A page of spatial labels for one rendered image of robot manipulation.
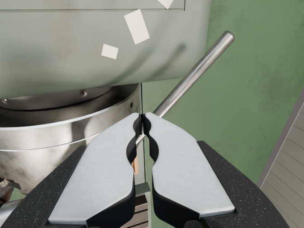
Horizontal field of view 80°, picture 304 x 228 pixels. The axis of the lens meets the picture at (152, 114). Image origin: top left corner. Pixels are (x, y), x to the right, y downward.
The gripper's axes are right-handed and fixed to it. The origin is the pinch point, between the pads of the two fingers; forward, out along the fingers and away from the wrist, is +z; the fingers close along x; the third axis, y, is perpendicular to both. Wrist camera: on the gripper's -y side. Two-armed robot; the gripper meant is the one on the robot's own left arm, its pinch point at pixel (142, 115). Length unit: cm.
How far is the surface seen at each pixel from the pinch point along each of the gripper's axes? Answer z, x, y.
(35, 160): 8.7, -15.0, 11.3
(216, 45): 5.7, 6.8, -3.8
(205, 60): 5.5, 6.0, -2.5
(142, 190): 46, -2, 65
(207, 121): 158, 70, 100
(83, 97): 15.9, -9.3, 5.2
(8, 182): 10.6, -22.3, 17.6
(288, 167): 163, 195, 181
